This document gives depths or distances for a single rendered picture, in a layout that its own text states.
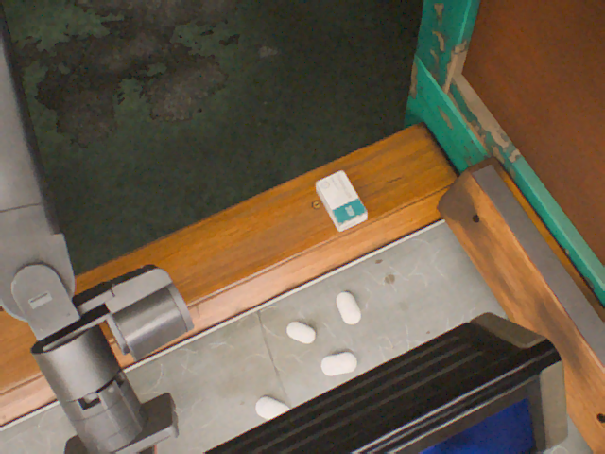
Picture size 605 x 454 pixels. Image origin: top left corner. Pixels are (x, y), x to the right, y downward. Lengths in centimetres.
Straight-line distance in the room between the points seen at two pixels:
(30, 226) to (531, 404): 38
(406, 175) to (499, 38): 21
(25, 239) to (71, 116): 135
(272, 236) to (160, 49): 126
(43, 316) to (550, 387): 37
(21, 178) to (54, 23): 157
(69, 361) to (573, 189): 45
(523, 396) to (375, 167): 47
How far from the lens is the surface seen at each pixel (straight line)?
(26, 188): 55
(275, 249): 72
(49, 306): 54
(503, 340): 36
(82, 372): 57
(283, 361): 71
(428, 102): 78
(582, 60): 54
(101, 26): 204
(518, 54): 61
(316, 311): 72
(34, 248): 54
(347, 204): 72
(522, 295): 65
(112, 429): 59
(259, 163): 166
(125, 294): 57
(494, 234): 65
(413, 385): 34
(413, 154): 78
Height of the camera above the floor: 143
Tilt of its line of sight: 65 degrees down
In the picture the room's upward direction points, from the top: 8 degrees counter-clockwise
